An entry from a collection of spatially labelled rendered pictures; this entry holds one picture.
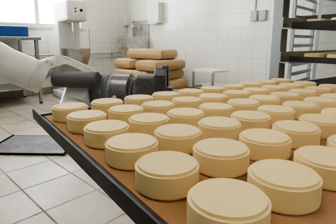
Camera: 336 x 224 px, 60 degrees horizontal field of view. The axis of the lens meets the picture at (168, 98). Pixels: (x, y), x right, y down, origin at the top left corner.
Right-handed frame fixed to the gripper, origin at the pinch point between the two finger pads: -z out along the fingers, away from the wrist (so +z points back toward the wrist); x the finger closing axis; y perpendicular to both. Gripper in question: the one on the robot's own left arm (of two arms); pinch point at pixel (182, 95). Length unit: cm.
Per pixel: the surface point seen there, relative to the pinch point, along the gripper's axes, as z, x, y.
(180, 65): 48, -26, 365
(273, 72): -22.4, 2.4, 25.6
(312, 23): -30.3, 15.5, 21.9
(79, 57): 184, -13, 322
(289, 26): -25.8, 14.9, 26.4
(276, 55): -22.9, 7.1, 25.1
